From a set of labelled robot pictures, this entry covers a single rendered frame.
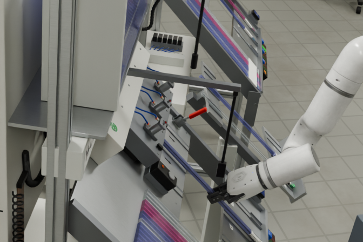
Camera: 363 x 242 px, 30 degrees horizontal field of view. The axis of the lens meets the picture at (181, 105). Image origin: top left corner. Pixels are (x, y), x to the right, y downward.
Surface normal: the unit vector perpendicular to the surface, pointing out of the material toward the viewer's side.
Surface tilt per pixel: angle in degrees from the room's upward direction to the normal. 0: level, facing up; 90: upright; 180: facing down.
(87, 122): 0
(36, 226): 0
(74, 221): 90
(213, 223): 90
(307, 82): 0
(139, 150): 90
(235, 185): 36
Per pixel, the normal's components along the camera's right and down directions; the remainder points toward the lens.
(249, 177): -0.45, -0.75
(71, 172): -0.09, 0.51
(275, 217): 0.12, -0.84
